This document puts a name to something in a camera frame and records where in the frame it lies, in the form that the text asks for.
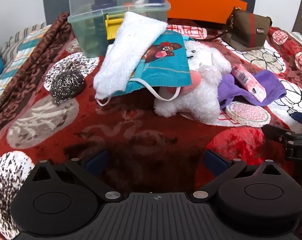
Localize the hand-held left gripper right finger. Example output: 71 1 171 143
191 149 282 202

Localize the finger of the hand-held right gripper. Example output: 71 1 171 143
290 112 302 127
262 124 302 143

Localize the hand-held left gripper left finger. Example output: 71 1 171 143
31 150 121 203

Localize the purple fleece cloth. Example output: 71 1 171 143
217 70 287 110

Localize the white plush toy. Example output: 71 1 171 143
153 40 232 124

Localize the teal printed face mask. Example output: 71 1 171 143
96 29 192 106

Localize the orange cardboard box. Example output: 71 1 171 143
166 0 248 24

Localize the round pink beaded pad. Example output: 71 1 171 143
225 102 271 128

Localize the pink tube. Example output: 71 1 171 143
231 64 266 103

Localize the steel wool scrubber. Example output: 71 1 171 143
50 62 86 105

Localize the olive striped handbag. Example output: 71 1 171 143
188 7 272 52

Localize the white knitted towel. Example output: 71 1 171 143
93 12 168 99

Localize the brown patterned scarf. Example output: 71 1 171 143
0 12 73 130

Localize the clear plastic storage box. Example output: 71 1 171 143
67 0 172 58

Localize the striped plaid bedsheet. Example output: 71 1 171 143
0 22 51 98

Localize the black cap bottle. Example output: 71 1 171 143
91 0 117 14

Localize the grey upholstered headboard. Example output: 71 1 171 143
42 0 259 25

